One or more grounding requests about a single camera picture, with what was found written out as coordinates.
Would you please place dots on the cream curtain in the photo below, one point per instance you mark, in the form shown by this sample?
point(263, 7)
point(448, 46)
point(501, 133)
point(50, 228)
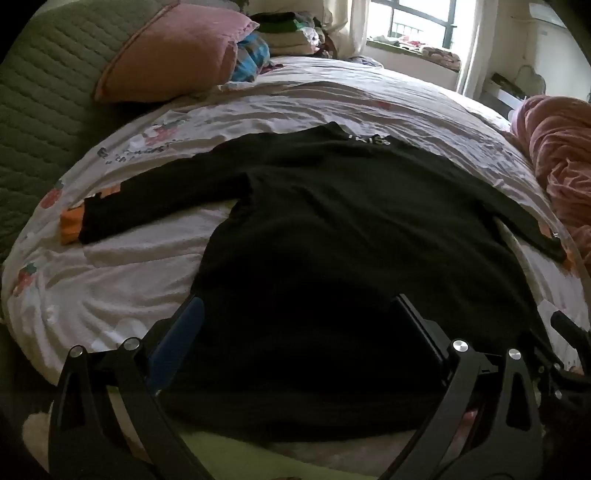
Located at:
point(339, 23)
point(471, 60)

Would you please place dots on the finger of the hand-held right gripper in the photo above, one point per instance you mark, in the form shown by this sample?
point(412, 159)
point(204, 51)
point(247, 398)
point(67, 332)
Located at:
point(570, 325)

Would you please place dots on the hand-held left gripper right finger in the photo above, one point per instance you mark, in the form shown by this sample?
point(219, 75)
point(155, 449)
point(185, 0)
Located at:
point(415, 332)

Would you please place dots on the black long-sleeve shirt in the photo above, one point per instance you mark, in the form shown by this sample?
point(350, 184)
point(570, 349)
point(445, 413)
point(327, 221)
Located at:
point(323, 230)

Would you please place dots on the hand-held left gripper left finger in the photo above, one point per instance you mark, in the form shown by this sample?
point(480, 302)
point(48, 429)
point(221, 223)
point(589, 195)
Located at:
point(182, 332)

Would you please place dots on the strawberry print bedsheet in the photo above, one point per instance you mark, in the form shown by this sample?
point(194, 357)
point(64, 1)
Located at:
point(277, 106)

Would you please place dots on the green quilted headboard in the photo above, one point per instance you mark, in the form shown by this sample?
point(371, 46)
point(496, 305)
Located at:
point(37, 115)

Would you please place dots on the clothes on windowsill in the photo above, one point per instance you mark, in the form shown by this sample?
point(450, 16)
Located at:
point(434, 50)

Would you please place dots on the window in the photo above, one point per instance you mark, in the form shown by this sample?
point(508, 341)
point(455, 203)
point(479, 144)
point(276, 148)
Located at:
point(415, 18)

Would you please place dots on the pink blanket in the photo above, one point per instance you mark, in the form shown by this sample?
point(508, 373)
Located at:
point(563, 152)

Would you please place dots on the white air conditioner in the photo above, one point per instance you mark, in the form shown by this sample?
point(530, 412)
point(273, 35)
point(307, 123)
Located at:
point(547, 14)

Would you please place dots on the stack of folded clothes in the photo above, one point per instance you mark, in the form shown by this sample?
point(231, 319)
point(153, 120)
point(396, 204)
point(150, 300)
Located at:
point(286, 32)

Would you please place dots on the pink pillow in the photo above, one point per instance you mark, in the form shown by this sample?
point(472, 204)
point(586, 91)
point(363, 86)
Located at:
point(171, 50)

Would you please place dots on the blue plaid cloth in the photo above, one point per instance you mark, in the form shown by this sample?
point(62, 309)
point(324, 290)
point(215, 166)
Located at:
point(251, 55)

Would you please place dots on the light green cloth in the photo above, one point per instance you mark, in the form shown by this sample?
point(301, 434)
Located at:
point(277, 454)

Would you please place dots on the white desk fan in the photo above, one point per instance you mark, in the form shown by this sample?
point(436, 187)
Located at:
point(531, 78)

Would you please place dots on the white desk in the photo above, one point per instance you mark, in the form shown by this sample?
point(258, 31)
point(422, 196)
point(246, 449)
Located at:
point(503, 92)

